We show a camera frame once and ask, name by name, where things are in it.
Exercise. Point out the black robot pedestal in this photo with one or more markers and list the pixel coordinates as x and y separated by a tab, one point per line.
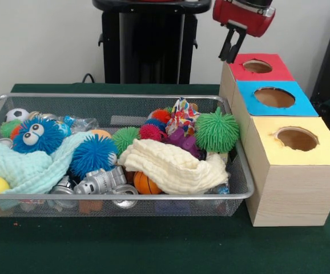
153	42

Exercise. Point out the mint waffle cloth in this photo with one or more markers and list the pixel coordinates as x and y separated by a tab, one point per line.
25	168

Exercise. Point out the shallow silver mesh bin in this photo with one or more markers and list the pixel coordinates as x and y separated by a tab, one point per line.
110	208

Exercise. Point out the wooden box with three holes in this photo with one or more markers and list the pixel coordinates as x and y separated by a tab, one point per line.
296	194

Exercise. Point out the small orange basketball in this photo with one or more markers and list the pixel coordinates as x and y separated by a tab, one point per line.
145	184

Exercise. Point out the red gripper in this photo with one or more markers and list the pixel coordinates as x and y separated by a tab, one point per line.
245	17

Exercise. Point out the plain blue spiky ball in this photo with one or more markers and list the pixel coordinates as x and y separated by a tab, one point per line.
93	155

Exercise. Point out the silver robot toy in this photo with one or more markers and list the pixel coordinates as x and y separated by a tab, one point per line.
99	179

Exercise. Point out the dark green table cloth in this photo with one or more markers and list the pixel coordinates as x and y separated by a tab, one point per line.
153	245

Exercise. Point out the small green spiky ball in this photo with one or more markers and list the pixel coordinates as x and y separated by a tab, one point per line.
125	140

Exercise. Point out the small soccer ball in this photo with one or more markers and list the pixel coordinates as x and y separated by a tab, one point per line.
16	114

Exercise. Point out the blue spiky ball with eyes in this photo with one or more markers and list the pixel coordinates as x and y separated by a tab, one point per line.
45	140

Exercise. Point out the cream waffle cloth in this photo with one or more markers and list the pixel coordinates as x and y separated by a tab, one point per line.
170	168

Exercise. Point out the large green spiky ball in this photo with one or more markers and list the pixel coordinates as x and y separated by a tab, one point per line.
217	131

